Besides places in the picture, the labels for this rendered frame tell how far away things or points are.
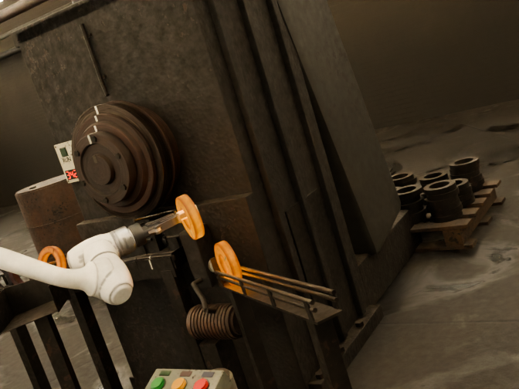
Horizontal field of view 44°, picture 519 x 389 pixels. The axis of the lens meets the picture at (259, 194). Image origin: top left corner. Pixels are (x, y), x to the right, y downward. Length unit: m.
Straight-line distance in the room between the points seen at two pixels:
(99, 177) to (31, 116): 10.15
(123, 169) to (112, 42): 0.53
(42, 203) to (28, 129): 7.45
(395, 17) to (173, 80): 6.06
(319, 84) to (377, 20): 5.47
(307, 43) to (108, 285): 1.55
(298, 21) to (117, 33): 0.82
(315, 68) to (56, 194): 2.96
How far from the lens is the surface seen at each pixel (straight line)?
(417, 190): 3.86
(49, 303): 2.97
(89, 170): 2.54
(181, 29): 2.42
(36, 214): 5.45
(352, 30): 8.55
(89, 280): 1.93
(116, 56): 2.64
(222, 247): 2.17
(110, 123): 2.49
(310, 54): 2.97
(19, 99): 12.76
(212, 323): 2.35
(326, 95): 3.02
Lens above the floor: 1.34
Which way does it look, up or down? 12 degrees down
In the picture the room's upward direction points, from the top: 17 degrees counter-clockwise
